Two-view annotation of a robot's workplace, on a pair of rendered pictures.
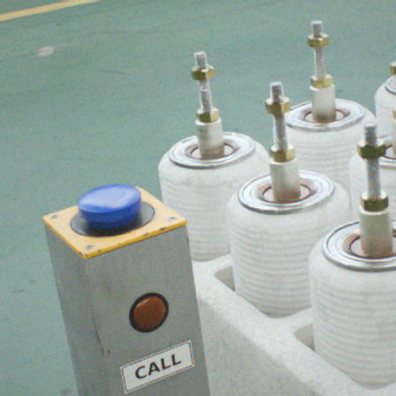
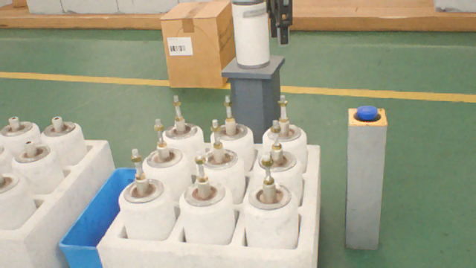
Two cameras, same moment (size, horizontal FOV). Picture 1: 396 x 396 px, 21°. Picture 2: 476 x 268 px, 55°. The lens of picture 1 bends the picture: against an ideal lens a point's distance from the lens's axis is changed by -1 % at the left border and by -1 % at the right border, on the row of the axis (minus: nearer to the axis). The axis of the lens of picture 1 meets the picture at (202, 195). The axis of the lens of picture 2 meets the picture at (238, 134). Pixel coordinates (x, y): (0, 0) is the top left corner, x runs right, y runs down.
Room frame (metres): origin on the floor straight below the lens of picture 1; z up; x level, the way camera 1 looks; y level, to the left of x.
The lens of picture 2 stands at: (1.38, 0.36, 0.72)
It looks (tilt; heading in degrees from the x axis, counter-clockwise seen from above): 28 degrees down; 219
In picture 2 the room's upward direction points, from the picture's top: 6 degrees counter-clockwise
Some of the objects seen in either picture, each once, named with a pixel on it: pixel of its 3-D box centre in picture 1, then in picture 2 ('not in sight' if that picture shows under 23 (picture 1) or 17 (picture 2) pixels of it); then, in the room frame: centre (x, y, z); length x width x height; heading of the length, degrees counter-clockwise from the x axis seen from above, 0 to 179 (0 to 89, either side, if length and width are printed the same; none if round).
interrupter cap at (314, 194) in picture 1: (286, 193); (277, 161); (0.74, -0.06, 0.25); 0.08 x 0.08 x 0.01
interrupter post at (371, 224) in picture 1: (376, 228); (283, 128); (0.64, -0.11, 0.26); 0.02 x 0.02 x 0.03
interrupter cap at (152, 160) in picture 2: not in sight; (164, 158); (0.84, -0.28, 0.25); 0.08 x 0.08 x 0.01
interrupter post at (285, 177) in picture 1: (285, 177); (277, 155); (0.74, -0.06, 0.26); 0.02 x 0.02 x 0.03
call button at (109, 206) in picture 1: (110, 209); (367, 114); (0.60, 0.06, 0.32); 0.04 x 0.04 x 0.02
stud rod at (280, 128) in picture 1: (280, 131); (276, 138); (0.74, -0.06, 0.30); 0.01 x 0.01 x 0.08; 71
